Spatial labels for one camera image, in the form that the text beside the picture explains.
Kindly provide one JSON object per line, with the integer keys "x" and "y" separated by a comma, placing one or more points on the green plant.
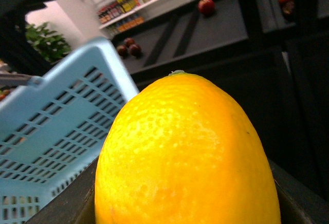
{"x": 49, "y": 43}

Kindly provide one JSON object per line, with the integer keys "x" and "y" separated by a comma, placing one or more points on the yellow lemon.
{"x": 184, "y": 151}

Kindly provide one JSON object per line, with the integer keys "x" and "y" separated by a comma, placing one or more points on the light blue plastic basket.
{"x": 54, "y": 127}

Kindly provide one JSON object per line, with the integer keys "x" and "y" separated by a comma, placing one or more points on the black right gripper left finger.
{"x": 76, "y": 204}

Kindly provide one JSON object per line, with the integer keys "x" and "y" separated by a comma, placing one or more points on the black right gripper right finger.
{"x": 298, "y": 204}

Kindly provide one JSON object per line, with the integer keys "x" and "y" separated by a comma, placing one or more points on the red apple on shelf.
{"x": 206, "y": 7}

